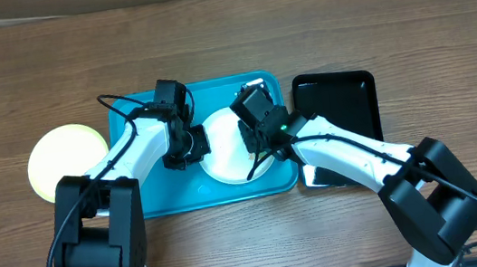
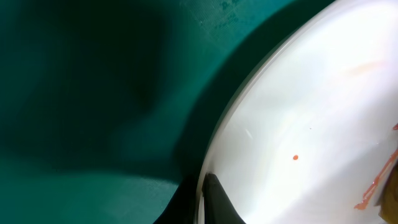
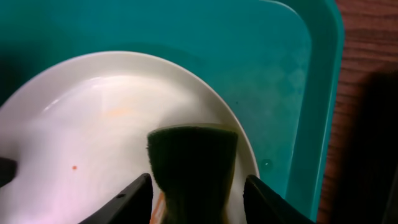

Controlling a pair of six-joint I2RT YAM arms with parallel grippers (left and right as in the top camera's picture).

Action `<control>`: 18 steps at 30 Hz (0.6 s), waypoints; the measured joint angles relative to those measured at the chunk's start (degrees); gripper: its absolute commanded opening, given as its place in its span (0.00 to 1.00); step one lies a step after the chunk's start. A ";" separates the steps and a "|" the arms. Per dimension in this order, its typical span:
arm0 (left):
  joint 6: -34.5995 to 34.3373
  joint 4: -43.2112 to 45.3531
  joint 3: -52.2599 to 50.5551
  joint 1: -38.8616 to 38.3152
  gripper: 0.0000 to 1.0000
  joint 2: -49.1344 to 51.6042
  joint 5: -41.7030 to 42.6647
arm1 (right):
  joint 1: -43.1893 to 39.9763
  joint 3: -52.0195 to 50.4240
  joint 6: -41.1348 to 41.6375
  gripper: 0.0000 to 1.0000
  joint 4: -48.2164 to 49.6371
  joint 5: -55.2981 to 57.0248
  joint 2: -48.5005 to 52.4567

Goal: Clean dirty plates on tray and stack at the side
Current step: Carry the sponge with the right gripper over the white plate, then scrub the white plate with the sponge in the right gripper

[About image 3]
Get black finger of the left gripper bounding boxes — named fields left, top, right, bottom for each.
left=0, top=157, right=17, bottom=187

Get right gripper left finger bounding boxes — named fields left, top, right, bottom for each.
left=79, top=173, right=153, bottom=224

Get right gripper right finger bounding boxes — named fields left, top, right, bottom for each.
left=243, top=175, right=314, bottom=224

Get green yellow sponge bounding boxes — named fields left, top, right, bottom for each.
left=147, top=124, right=238, bottom=224

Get white plate with stain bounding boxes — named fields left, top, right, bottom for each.
left=1, top=52, right=259, bottom=223

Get teal plastic tray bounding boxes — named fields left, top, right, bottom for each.
left=1, top=0, right=344, bottom=220

